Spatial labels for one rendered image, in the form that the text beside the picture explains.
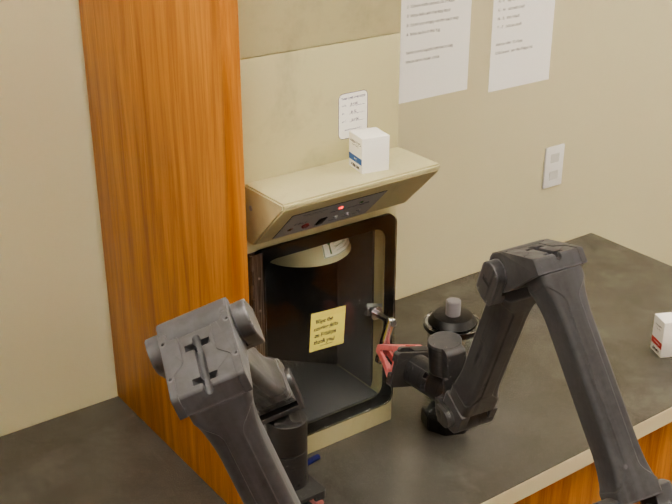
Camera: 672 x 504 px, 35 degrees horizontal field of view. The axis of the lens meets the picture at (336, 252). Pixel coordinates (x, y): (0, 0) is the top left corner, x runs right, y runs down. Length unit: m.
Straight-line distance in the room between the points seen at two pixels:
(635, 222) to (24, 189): 1.87
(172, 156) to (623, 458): 0.83
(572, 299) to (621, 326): 1.16
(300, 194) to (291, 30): 0.26
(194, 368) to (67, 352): 1.17
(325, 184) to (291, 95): 0.15
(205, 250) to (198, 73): 0.29
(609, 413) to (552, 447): 0.71
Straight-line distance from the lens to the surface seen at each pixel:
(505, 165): 2.73
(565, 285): 1.38
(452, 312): 1.99
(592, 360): 1.38
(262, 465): 1.05
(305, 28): 1.70
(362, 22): 1.76
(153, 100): 1.74
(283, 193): 1.65
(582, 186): 2.99
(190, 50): 1.59
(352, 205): 1.75
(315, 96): 1.74
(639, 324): 2.56
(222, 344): 1.03
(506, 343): 1.57
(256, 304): 1.78
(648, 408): 2.25
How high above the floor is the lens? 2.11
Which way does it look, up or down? 24 degrees down
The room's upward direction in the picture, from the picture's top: straight up
